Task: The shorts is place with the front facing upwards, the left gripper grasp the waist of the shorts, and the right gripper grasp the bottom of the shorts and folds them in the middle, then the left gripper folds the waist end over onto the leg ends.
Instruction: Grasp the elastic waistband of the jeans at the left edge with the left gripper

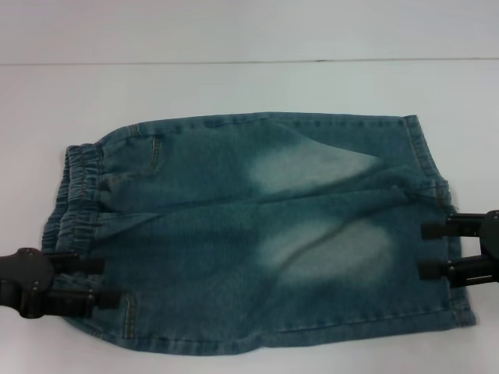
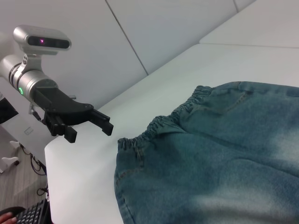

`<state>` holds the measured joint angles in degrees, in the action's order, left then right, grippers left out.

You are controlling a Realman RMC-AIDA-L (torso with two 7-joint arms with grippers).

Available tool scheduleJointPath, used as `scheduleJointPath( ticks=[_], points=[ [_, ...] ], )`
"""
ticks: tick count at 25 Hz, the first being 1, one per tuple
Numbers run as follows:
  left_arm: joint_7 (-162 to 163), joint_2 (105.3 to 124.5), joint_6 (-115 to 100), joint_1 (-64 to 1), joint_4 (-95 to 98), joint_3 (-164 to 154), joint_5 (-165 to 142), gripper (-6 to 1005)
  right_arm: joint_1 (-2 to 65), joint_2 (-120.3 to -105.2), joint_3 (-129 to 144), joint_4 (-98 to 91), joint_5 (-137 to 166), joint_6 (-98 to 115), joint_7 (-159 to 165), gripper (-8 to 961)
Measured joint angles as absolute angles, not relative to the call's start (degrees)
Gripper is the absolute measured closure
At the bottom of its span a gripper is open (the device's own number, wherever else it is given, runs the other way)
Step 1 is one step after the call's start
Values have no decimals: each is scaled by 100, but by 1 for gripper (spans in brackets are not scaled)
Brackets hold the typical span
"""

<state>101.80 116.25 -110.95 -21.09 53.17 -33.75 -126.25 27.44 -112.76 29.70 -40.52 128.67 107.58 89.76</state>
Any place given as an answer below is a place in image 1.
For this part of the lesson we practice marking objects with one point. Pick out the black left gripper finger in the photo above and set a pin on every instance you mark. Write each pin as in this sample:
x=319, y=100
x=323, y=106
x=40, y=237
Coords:
x=85, y=300
x=80, y=264

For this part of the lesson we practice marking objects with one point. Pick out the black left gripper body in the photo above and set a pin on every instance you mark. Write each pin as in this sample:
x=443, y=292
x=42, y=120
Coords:
x=31, y=280

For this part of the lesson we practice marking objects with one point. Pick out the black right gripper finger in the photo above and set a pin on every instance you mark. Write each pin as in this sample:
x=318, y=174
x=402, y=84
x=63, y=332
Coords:
x=452, y=229
x=456, y=270

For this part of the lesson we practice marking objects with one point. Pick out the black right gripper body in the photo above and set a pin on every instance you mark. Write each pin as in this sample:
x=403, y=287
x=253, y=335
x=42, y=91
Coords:
x=491, y=233

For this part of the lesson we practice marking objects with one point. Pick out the blue denim shorts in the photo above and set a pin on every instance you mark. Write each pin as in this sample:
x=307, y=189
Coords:
x=234, y=233

